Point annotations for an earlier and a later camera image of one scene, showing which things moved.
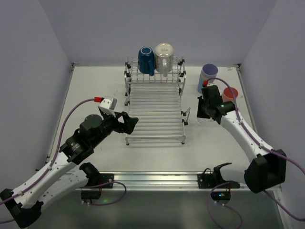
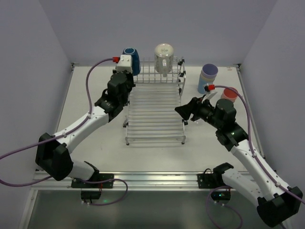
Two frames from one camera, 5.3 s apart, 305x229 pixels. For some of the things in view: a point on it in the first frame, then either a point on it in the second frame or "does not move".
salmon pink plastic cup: x=227 y=95 does not move
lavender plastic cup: x=209 y=70 does not move
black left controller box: x=90 y=194 does not move
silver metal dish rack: x=156 y=101 does not move
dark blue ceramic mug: x=146 y=60 → x=136 y=67
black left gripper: x=119 y=122 → x=129 y=78
